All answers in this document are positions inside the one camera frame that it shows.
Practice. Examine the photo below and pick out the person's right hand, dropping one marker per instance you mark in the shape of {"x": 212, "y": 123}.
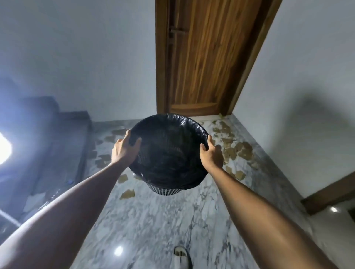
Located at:
{"x": 213, "y": 159}

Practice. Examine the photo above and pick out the person's left hand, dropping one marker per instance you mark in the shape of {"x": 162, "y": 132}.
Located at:
{"x": 123, "y": 152}

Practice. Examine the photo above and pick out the brown paper pieces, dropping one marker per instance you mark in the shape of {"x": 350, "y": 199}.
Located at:
{"x": 241, "y": 149}

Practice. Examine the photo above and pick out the black bin with liner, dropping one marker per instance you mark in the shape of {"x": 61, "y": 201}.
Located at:
{"x": 166, "y": 191}

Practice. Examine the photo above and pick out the person's right forearm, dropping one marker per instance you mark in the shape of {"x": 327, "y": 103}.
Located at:
{"x": 263, "y": 221}

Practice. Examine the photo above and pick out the person's left forearm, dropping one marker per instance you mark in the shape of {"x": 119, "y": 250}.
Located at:
{"x": 55, "y": 221}

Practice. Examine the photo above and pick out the person's right white sandal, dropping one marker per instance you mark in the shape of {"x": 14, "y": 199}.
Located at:
{"x": 183, "y": 257}

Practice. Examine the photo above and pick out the grey granite staircase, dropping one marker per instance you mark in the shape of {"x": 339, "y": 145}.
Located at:
{"x": 55, "y": 138}

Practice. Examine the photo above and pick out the bright white lamp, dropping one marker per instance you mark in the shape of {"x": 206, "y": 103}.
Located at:
{"x": 4, "y": 149}

